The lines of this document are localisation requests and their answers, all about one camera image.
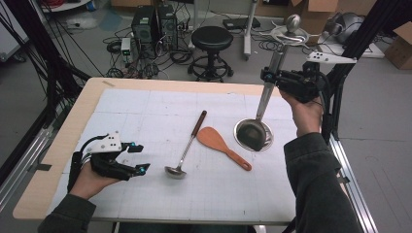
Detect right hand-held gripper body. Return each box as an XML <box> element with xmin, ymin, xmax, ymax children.
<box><xmin>274</xmin><ymin>50</ymin><xmax>358</xmax><ymax>105</ymax></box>

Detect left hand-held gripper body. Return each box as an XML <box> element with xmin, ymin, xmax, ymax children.
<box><xmin>86</xmin><ymin>131</ymin><xmax>138</xmax><ymax>182</ymax></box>

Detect steel ladle with brown handle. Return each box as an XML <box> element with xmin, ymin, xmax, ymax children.
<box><xmin>163</xmin><ymin>110</ymin><xmax>208</xmax><ymax>181</ymax></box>

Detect wooden rice spatula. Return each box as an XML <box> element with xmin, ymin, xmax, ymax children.
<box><xmin>196</xmin><ymin>126</ymin><xmax>253</xmax><ymax>172</ymax></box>

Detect person's left hand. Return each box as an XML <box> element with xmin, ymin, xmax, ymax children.
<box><xmin>69</xmin><ymin>160</ymin><xmax>121</xmax><ymax>200</ymax></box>

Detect person's right hand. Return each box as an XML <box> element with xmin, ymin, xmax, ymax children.
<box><xmin>279</xmin><ymin>88</ymin><xmax>326</xmax><ymax>139</ymax></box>

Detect white grid mat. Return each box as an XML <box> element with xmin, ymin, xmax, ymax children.
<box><xmin>46</xmin><ymin>88</ymin><xmax>300</xmax><ymax>225</ymax></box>

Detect black flat box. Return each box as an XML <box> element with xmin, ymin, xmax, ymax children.
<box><xmin>223</xmin><ymin>17</ymin><xmax>262</xmax><ymax>31</ymax></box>

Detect black round stool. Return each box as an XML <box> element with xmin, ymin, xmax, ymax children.
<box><xmin>187</xmin><ymin>25</ymin><xmax>235</xmax><ymax>83</ymax></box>

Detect white flat board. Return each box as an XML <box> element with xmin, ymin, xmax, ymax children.
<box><xmin>316</xmin><ymin>32</ymin><xmax>387</xmax><ymax>60</ymax></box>

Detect grey round device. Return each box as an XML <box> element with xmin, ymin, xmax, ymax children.
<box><xmin>324</xmin><ymin>12</ymin><xmax>366</xmax><ymax>45</ymax></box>

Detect open cardboard box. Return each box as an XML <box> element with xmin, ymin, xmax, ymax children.
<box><xmin>288</xmin><ymin>0</ymin><xmax>340</xmax><ymax>45</ymax></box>

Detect small silver power box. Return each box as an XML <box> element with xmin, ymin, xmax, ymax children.
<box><xmin>120</xmin><ymin>37</ymin><xmax>132</xmax><ymax>64</ymax></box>

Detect closed cardboard box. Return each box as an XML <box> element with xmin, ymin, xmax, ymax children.
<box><xmin>384</xmin><ymin>21</ymin><xmax>412</xmax><ymax>71</ymax></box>

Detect black computer tower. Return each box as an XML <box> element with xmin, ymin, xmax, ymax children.
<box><xmin>130</xmin><ymin>5</ymin><xmax>160</xmax><ymax>56</ymax></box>
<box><xmin>156</xmin><ymin>3</ymin><xmax>180</xmax><ymax>51</ymax></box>

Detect right hand-held gripper black cable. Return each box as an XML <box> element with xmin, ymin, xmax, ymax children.
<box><xmin>315</xmin><ymin>70</ymin><xmax>333</xmax><ymax>130</ymax></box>

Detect hand-held gripper black cable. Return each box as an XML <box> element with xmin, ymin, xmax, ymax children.
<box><xmin>315</xmin><ymin>70</ymin><xmax>333</xmax><ymax>130</ymax></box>
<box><xmin>66</xmin><ymin>134</ymin><xmax>110</xmax><ymax>192</ymax></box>

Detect left hand-held gripper black cable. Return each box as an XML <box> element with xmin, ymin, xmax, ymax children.
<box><xmin>66</xmin><ymin>134</ymin><xmax>110</xmax><ymax>192</ymax></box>

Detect white stand post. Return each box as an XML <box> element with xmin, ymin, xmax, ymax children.
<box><xmin>242</xmin><ymin>0</ymin><xmax>258</xmax><ymax>62</ymax></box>

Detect tangle of black floor cables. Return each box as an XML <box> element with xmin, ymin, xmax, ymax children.
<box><xmin>102</xmin><ymin>27</ymin><xmax>195</xmax><ymax>80</ymax></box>

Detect black frame strut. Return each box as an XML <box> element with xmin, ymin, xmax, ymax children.
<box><xmin>319</xmin><ymin>0</ymin><xmax>412</xmax><ymax>145</ymax></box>

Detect aluminium rail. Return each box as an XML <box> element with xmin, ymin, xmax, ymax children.
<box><xmin>0</xmin><ymin>127</ymin><xmax>54</xmax><ymax>213</ymax></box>
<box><xmin>328</xmin><ymin>135</ymin><xmax>379</xmax><ymax>233</ymax></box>

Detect black frame with cables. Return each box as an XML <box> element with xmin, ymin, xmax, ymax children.
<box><xmin>0</xmin><ymin>0</ymin><xmax>93</xmax><ymax>185</ymax></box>

